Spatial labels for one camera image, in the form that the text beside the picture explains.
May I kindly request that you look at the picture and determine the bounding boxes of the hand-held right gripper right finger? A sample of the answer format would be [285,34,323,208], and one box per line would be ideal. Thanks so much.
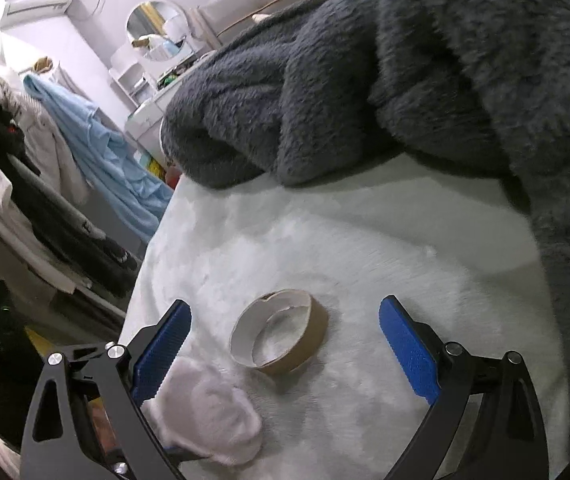
[379,296,548,480]

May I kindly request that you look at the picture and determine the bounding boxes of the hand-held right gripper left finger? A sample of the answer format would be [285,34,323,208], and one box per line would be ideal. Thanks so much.
[20,299,192,480]

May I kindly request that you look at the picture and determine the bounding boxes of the white fluffy earmuffs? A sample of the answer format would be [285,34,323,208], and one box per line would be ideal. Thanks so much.
[144,360,262,466]

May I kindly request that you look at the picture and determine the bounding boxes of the brown cardboard tape core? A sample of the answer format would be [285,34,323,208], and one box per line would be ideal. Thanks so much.
[229,288,329,375]

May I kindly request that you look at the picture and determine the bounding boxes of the light blue hanging garment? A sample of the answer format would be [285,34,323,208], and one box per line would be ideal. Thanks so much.
[24,74,175,243]

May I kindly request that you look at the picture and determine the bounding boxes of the beige hanging jacket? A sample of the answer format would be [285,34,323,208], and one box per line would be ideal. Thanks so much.
[0,77,90,206]

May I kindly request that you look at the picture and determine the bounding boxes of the white vanity table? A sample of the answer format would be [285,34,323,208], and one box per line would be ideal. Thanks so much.
[110,50,216,146]

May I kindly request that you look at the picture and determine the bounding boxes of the dark grey fluffy blanket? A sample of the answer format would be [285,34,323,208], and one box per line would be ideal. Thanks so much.
[160,0,570,461]

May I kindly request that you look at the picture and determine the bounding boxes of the round mirror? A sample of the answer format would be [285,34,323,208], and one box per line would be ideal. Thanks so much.
[125,0,189,62]

